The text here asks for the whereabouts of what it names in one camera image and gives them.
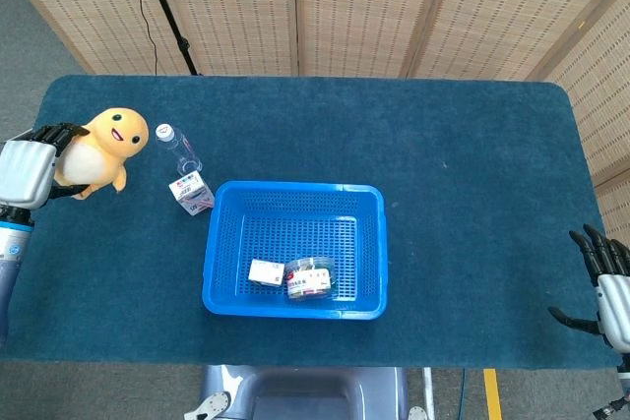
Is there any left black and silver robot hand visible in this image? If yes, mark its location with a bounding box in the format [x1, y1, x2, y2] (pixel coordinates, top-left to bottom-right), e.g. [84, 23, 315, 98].
[0, 122, 93, 210]

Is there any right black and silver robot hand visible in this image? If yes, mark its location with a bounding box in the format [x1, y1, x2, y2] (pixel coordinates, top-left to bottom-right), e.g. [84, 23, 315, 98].
[547, 223, 630, 352]

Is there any yellow plush duck toy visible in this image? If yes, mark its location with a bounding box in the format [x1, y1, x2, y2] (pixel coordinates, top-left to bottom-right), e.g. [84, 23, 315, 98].
[52, 106, 150, 201]

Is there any small clear plastic bottle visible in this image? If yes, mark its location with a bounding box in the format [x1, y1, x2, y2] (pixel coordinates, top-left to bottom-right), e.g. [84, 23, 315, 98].
[155, 123, 204, 176]

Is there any small white carton box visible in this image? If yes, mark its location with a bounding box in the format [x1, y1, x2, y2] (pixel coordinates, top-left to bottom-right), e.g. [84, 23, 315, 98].
[167, 170, 217, 218]

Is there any small white purple juice box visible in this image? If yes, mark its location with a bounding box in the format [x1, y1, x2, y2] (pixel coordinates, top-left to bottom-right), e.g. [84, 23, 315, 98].
[247, 258, 285, 288]

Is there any clear jar of coloured clips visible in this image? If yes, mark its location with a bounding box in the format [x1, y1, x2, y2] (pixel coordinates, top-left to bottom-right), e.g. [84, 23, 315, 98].
[284, 256, 334, 302]

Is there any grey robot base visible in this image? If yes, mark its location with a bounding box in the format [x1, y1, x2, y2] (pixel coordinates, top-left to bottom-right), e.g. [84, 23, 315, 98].
[201, 364, 410, 420]

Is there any yellow floor tape strip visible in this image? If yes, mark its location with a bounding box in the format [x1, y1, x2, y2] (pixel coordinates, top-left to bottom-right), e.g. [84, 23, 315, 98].
[482, 368, 503, 420]

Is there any dark blue table mat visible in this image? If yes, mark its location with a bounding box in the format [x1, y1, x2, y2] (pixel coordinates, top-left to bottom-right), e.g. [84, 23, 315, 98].
[0, 74, 609, 371]

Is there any white table leg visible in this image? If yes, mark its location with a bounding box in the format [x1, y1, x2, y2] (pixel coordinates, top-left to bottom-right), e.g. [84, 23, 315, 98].
[421, 368, 436, 420]

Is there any black tripod pole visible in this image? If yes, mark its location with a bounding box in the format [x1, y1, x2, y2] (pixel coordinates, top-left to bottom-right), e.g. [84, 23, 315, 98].
[135, 0, 204, 77]

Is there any blue perforated plastic basket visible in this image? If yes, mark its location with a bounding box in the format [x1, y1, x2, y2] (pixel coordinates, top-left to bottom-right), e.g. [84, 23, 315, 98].
[201, 180, 390, 322]

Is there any blue floor cable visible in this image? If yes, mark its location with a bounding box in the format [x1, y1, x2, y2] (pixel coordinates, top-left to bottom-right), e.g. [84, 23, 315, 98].
[457, 368, 468, 420]

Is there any thin black hanging cable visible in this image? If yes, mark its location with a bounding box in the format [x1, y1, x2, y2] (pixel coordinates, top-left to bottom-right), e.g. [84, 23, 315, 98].
[119, 0, 159, 76]

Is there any large white metal bracket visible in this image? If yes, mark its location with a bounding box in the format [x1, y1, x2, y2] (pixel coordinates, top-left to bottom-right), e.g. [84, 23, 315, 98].
[184, 390, 232, 420]

